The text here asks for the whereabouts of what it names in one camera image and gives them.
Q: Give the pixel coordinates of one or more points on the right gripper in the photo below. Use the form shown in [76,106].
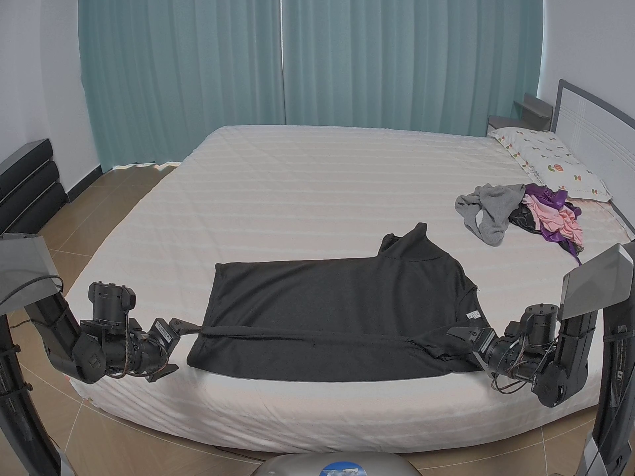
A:
[496,350]

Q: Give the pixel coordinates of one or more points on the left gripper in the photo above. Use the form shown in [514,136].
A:
[158,335]

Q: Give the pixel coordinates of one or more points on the black long-sleeved top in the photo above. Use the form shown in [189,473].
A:
[337,305]

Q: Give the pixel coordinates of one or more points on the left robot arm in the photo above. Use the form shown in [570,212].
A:
[54,335]

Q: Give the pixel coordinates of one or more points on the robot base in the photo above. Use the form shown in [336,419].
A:
[332,464]

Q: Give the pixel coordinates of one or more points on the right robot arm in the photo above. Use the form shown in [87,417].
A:
[570,360]

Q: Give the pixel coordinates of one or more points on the pile of clothes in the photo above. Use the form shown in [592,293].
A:
[550,221]

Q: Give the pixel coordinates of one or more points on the bed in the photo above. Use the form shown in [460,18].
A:
[322,186]

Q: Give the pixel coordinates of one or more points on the grey garment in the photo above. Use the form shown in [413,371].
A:
[493,206]

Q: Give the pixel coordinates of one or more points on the white printed pillow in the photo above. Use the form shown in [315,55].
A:
[550,161]

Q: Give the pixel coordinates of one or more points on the black chest of drawers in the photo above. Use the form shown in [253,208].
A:
[27,181]

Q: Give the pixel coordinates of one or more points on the grey bedside table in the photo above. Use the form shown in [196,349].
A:
[526,114]

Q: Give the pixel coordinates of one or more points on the blue-green curtain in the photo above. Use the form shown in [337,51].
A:
[183,67]
[411,47]

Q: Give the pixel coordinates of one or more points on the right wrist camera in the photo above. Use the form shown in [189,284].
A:
[515,330]

